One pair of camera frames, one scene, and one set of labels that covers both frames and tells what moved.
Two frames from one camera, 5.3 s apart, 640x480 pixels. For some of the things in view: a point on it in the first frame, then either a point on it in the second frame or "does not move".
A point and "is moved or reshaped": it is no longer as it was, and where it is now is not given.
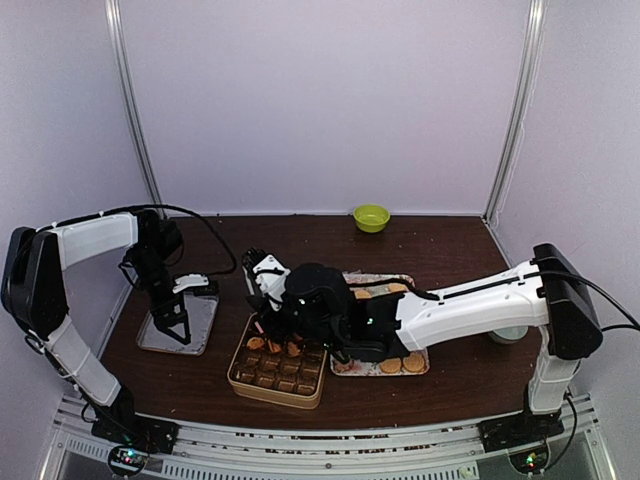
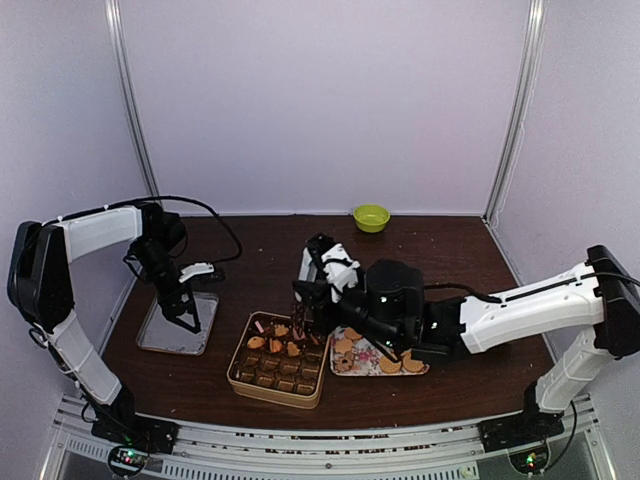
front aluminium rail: [454, 449] does not move
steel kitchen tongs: [252, 291] is moved or reshaped
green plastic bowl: [371, 218] does not move
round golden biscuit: [390, 365] does not move
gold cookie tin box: [257, 371] does not move
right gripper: [259, 305] -> [319, 294]
